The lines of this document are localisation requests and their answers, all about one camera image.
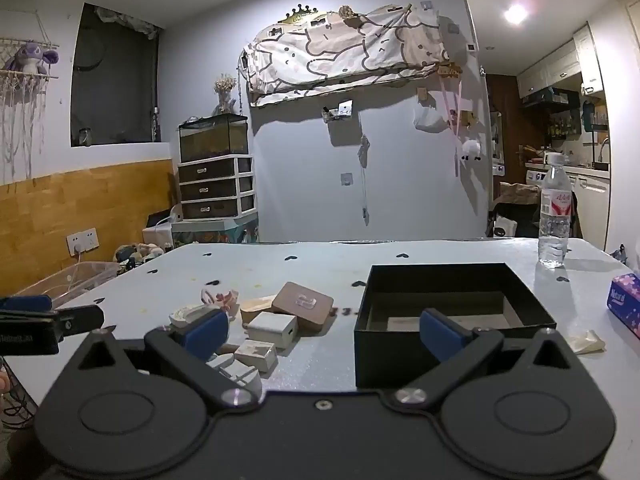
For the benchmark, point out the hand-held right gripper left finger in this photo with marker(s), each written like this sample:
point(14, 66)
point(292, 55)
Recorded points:
point(207, 332)

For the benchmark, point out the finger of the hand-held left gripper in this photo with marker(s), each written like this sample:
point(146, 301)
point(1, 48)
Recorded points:
point(80, 319)
point(25, 303)

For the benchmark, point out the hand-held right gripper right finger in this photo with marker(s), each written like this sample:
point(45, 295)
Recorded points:
point(440, 332)

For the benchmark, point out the white suction cup holder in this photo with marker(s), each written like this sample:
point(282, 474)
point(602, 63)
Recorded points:
point(185, 316)

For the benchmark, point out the pink and white clip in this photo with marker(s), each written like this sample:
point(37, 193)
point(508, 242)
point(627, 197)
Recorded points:
point(222, 300)

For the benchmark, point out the black box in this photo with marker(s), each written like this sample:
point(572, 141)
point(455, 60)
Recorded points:
point(400, 350)

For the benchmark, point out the white plastic bracket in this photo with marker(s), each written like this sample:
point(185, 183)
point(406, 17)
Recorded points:
point(240, 372)

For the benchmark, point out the white rectangular block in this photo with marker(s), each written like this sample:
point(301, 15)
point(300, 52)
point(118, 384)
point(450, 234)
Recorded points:
point(257, 355)

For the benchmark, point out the white charger cube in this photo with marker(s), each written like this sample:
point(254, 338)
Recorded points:
point(272, 330)

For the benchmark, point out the brown block with clear hook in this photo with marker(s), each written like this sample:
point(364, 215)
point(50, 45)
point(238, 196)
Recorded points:
point(295, 315)

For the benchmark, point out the clear plastic storage bin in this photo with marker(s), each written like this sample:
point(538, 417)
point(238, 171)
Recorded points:
point(75, 280)

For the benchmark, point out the pile of plush toys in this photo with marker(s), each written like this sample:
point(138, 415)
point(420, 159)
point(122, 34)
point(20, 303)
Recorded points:
point(140, 254)

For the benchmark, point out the printed colourful cabinet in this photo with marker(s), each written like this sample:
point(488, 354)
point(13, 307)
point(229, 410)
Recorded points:
point(215, 232)

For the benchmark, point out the white drawer unit dark drawers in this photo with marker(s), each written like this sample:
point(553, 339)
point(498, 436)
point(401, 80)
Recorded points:
point(215, 187)

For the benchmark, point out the chair with brown jacket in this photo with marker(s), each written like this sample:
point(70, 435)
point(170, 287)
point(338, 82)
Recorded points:
point(517, 205)

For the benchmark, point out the clear plastic water bottle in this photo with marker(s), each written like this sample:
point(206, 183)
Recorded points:
point(554, 210)

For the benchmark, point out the white sheep plush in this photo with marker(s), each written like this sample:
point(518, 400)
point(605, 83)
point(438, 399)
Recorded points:
point(470, 150)

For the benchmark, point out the purple floral tissue box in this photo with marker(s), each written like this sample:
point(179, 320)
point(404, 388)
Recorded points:
point(625, 305)

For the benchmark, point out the glass fish tank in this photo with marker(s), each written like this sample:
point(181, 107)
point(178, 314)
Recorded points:
point(212, 142)

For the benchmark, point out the macrame hanging shelf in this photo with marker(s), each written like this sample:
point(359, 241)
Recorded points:
point(20, 95)

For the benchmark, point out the white hanging bag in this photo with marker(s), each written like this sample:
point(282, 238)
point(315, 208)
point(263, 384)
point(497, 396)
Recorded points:
point(429, 119)

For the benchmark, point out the dried flowers in vase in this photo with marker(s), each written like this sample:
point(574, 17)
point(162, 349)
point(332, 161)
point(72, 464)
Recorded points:
point(225, 92)

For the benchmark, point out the purple plush toy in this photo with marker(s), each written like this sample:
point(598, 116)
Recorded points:
point(30, 57)

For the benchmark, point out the round ceiling light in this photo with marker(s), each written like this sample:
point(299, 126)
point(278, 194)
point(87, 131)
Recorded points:
point(515, 12)

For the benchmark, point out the gold crown decoration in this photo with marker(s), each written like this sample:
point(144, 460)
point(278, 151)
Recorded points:
point(295, 15)

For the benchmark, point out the white wall socket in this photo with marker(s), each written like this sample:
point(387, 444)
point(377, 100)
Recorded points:
point(82, 240)

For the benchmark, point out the clear adhesive wall hook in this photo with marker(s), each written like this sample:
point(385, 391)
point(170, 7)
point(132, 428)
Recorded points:
point(347, 179)

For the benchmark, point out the clear wall shelf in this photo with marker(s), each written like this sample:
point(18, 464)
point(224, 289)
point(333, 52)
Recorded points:
point(337, 112)

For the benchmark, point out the white kitchen wall cabinets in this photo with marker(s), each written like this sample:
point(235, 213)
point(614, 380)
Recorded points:
point(550, 67)

